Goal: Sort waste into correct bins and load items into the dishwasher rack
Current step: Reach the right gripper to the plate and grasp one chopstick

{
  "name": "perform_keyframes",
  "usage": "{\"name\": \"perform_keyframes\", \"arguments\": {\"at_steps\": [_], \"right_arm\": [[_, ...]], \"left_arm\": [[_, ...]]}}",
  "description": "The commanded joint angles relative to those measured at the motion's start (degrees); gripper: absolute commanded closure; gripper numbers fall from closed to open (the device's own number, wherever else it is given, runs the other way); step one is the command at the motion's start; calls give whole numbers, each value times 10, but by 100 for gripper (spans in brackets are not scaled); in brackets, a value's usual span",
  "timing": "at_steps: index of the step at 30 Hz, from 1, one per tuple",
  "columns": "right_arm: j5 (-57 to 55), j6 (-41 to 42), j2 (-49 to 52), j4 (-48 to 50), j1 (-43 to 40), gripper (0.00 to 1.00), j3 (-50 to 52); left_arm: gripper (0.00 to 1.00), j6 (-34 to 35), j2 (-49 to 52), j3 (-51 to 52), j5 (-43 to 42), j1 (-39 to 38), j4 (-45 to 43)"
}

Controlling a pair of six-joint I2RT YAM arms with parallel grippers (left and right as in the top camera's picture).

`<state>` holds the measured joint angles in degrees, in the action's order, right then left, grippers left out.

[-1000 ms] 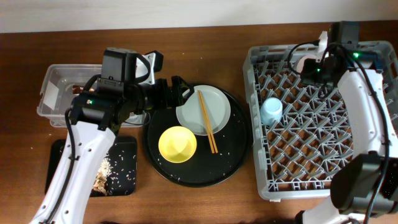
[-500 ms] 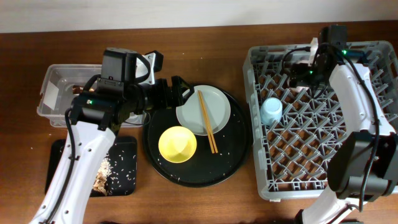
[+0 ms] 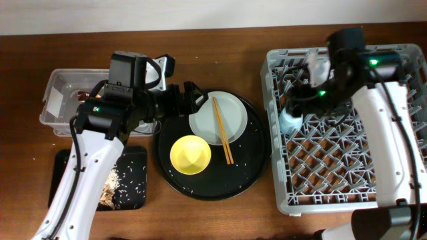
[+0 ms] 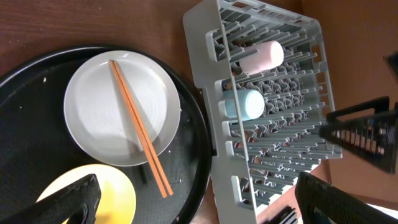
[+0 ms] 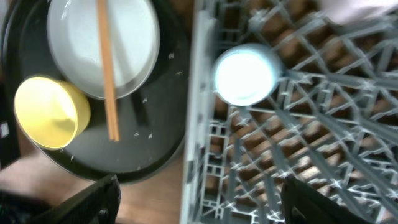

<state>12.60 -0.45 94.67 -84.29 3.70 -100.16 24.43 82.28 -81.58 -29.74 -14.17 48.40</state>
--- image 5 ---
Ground yellow plastic bowl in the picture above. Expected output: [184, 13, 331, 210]
[14, 76, 91, 150]

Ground blue plastic cup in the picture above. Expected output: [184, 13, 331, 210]
[213, 43, 284, 106]

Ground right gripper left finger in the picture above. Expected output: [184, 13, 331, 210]
[27, 174, 121, 224]

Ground pink plastic cup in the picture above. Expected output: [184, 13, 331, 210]
[318, 0, 397, 25]

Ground round black tray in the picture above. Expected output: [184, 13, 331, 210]
[1, 0, 190, 183]

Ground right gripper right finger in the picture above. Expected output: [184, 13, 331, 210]
[281, 176, 369, 224]

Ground grey dishwasher rack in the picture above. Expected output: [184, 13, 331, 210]
[180, 1, 397, 223]

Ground grey round plate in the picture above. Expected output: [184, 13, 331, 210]
[47, 0, 160, 100]

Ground wooden chopstick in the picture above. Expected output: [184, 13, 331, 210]
[104, 32, 120, 142]
[96, 0, 120, 141]

